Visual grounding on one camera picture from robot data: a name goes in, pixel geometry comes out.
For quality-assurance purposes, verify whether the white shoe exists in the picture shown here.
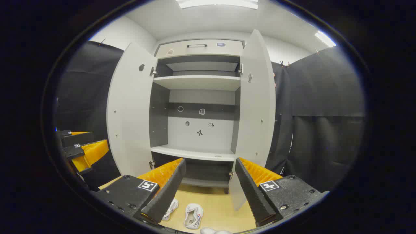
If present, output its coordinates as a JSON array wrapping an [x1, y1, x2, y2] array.
[[162, 198, 179, 222], [184, 203, 204, 230]]

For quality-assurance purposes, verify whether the grey cabinet door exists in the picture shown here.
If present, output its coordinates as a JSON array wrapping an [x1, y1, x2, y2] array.
[[107, 42, 159, 177], [228, 29, 276, 211]]

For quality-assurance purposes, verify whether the grey cabinet drawer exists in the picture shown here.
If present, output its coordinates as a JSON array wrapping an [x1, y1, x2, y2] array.
[[155, 39, 244, 59]]

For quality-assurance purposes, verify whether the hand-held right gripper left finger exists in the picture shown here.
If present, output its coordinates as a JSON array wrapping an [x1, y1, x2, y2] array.
[[93, 158, 187, 225]]

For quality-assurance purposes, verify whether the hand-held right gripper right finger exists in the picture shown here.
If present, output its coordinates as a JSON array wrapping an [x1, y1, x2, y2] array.
[[235, 157, 329, 227]]

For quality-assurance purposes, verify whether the black backdrop cloth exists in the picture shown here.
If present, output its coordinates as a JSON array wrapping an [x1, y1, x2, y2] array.
[[57, 41, 366, 194]]

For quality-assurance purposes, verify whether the ceiling light panel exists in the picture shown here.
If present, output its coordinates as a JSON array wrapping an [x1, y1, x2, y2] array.
[[314, 30, 337, 48], [176, 0, 259, 9]]

